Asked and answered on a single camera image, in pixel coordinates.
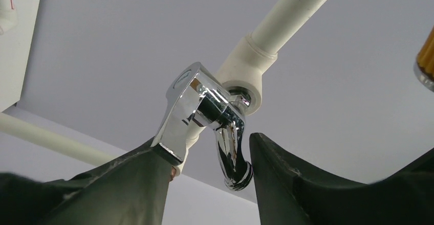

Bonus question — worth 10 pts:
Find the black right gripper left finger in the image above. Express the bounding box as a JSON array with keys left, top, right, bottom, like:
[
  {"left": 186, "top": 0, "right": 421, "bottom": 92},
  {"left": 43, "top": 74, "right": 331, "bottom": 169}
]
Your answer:
[{"left": 1, "top": 142, "right": 172, "bottom": 224}]

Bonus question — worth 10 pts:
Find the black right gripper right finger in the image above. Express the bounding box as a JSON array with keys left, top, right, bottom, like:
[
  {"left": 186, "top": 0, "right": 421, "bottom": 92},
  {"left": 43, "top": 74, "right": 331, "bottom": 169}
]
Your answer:
[{"left": 249, "top": 133, "right": 433, "bottom": 224}]

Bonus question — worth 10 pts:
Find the chrome faucet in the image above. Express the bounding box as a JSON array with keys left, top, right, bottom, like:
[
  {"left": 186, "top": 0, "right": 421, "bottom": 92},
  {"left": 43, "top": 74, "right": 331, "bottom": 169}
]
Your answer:
[{"left": 151, "top": 62, "right": 253, "bottom": 191}]

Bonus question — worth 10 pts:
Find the orange faucet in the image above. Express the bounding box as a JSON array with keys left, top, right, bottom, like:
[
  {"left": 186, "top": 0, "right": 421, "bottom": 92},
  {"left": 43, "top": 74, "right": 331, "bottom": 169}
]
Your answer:
[{"left": 414, "top": 28, "right": 433, "bottom": 92}]

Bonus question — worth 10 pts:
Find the white pipe frame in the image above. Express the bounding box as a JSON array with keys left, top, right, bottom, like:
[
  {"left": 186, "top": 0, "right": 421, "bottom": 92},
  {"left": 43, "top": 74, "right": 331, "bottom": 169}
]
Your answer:
[{"left": 0, "top": 0, "right": 348, "bottom": 177}]

